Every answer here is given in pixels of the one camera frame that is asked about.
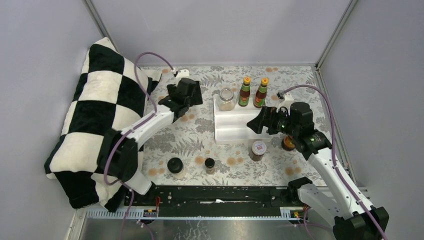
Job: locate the clear glass jar metal rim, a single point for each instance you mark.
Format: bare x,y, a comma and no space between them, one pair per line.
225,100

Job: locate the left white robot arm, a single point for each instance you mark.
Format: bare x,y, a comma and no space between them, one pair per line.
119,153

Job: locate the black white checkered pillow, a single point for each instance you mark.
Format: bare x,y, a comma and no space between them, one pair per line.
110,94

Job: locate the red label sauce bottle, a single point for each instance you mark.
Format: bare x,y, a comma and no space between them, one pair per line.
261,93

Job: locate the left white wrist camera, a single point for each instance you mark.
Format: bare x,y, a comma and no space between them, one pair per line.
180,73

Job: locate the red lid sauce jar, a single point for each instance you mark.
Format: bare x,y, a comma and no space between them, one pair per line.
287,144

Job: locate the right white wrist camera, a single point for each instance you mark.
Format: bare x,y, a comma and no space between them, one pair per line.
286,100

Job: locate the large black lid jar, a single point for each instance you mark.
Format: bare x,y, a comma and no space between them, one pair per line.
176,167

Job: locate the small black cap spice jar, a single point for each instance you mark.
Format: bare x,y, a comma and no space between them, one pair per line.
209,166

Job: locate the white lid brown jar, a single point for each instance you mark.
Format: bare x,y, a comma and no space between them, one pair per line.
257,151

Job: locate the floral table mat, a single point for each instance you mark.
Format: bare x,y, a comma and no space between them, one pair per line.
192,137

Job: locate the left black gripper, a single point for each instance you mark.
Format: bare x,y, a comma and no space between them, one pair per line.
195,99

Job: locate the green label sauce bottle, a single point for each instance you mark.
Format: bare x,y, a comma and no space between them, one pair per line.
245,92

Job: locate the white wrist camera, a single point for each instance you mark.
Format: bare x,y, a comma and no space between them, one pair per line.
286,100
180,73

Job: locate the white plastic organizer tray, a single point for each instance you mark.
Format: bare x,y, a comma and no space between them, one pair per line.
230,127

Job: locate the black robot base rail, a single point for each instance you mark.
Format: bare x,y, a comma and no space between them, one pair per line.
187,201

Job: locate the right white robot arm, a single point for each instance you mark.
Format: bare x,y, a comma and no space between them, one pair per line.
351,215

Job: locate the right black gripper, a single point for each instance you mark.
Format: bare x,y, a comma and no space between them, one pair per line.
266,117

